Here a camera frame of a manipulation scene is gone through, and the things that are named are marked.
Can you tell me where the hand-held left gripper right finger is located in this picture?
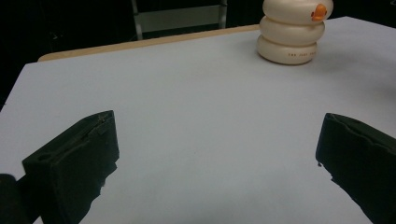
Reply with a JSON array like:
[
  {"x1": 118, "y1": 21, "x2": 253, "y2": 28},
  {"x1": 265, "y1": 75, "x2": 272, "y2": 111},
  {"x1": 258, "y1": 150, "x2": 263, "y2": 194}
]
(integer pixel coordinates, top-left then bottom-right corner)
[{"x1": 315, "y1": 112, "x2": 396, "y2": 224}]

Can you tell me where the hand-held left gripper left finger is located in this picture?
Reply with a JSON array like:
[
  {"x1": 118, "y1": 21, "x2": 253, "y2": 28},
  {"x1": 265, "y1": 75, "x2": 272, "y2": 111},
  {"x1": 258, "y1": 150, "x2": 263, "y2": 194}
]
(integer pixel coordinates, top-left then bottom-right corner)
[{"x1": 21, "y1": 109, "x2": 121, "y2": 224}]

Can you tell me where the white metal stand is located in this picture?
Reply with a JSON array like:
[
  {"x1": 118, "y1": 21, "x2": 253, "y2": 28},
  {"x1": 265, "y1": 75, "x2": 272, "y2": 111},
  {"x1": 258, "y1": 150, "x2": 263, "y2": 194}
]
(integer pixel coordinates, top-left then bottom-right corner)
[{"x1": 130, "y1": 0, "x2": 229, "y2": 42}]

